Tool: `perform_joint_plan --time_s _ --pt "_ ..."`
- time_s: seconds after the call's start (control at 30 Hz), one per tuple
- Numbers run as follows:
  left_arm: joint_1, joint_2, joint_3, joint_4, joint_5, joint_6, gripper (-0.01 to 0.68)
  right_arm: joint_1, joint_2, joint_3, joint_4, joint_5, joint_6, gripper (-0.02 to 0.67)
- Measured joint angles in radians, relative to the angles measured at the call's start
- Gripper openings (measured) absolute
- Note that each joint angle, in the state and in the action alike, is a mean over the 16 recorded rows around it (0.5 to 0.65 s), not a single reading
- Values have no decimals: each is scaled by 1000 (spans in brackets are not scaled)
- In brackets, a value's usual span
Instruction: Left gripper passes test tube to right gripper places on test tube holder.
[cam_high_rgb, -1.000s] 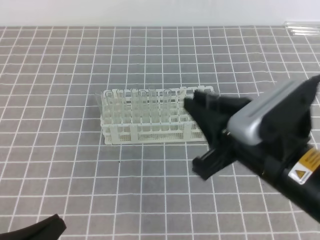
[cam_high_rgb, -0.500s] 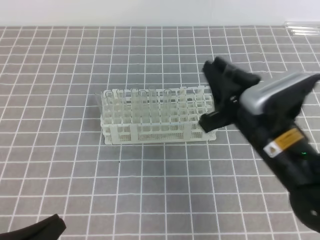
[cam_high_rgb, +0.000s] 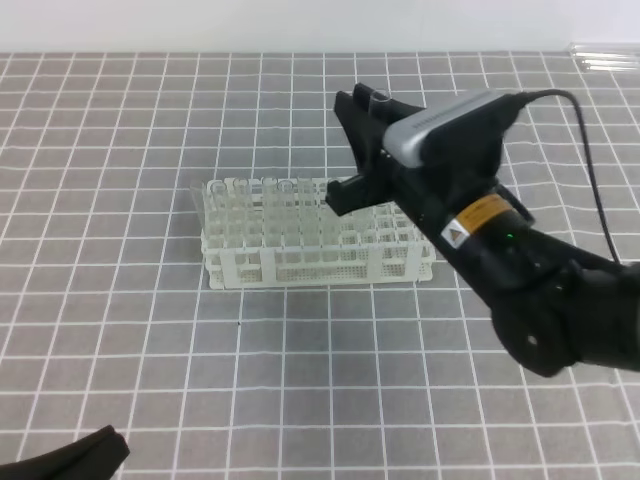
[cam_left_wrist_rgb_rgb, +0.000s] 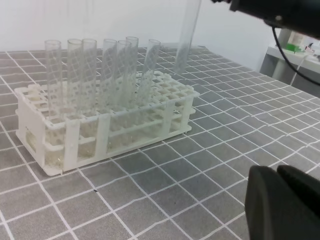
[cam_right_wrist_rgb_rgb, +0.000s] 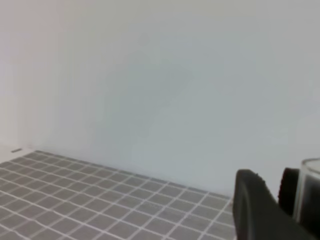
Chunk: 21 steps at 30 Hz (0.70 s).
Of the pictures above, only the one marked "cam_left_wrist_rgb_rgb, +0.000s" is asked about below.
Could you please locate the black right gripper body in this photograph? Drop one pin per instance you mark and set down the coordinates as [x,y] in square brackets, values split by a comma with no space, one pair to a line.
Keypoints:
[302,16]

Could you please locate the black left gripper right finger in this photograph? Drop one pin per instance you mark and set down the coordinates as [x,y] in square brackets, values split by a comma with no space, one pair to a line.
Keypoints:
[297,197]

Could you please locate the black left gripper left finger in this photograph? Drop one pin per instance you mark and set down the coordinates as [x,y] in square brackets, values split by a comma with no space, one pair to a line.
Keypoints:
[260,210]

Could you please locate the clear glass test tube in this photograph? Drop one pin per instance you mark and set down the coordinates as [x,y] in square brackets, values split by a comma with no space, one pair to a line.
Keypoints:
[187,32]

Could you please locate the grey checkered tablecloth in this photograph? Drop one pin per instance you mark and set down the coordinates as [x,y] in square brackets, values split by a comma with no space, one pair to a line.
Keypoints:
[188,187]

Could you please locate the white plastic test tube rack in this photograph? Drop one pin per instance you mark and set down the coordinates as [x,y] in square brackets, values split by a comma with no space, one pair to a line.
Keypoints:
[59,145]

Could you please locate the clear test tube leftmost leaning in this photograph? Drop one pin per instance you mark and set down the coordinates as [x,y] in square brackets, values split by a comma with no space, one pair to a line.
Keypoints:
[53,54]

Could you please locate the white shelf with clutter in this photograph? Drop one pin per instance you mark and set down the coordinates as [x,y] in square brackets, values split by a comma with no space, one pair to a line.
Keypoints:
[274,66]

